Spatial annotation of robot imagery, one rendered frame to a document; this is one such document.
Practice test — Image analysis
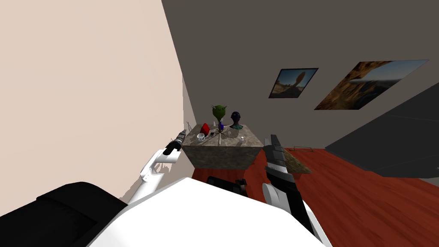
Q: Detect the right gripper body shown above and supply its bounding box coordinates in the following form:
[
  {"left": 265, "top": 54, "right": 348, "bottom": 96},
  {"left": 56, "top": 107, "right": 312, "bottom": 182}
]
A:
[{"left": 263, "top": 143, "right": 286, "bottom": 166}]

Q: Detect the brown stone low table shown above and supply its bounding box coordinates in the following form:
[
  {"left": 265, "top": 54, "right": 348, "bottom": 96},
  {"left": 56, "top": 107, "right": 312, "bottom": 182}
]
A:
[{"left": 284, "top": 146, "right": 315, "bottom": 175}]

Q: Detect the dark blue bust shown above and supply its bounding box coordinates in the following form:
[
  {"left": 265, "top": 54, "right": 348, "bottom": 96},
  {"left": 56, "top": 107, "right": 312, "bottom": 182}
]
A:
[{"left": 229, "top": 111, "right": 244, "bottom": 130}]

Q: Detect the green spiky head on stalk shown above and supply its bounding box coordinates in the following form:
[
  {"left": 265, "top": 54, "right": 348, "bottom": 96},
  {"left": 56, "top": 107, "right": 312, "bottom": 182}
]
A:
[{"left": 211, "top": 104, "right": 228, "bottom": 146}]

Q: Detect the grey stone table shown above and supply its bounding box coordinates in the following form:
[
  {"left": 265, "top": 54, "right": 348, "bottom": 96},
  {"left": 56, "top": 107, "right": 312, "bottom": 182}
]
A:
[{"left": 181, "top": 123, "right": 265, "bottom": 171}]

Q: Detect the small desert rock picture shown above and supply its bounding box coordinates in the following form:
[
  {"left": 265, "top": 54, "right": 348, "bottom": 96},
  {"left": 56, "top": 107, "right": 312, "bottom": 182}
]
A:
[{"left": 268, "top": 68, "right": 319, "bottom": 99}]

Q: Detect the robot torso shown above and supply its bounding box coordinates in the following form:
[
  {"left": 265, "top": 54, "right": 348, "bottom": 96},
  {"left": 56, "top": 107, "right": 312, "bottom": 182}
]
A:
[{"left": 87, "top": 175, "right": 327, "bottom": 247}]

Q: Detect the large desert rock picture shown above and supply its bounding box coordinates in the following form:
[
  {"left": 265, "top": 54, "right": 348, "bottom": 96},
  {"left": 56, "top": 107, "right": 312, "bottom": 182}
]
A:
[{"left": 313, "top": 60, "right": 430, "bottom": 111}]

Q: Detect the dark grey large block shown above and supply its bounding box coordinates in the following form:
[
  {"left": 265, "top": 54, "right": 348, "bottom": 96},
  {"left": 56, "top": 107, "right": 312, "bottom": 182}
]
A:
[{"left": 324, "top": 81, "right": 439, "bottom": 179}]

